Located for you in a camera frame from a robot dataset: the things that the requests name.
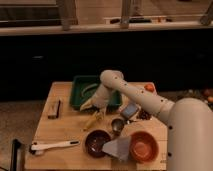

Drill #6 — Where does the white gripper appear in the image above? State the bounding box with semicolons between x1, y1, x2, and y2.
80;84;113;117

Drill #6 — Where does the yellow banana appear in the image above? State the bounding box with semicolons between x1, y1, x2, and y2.
83;112;104;131

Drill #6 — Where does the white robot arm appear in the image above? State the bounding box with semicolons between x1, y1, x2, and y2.
80;70;213;171

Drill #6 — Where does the green plastic tray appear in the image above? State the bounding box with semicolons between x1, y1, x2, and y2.
70;75;122;110

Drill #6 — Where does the small metal cup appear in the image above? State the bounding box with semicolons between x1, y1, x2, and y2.
111;118;124;136

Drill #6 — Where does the dark brown bowl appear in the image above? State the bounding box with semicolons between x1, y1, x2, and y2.
85;130;111;158

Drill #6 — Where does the blue grey box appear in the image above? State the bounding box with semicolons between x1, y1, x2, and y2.
120;103;139;119

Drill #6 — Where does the brown wooden block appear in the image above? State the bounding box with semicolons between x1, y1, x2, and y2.
48;100;61;119

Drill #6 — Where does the grey cloth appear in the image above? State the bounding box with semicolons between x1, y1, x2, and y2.
102;137;131;161

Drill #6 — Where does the dark small object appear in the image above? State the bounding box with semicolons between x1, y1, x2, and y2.
137;110;151;120

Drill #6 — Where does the orange bowl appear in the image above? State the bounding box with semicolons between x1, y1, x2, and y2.
129;131;159;163

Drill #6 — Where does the white handled brush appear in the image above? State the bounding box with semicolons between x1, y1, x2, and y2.
29;140;80;155

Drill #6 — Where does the black chair frame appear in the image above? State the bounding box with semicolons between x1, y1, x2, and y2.
9;139;25;171

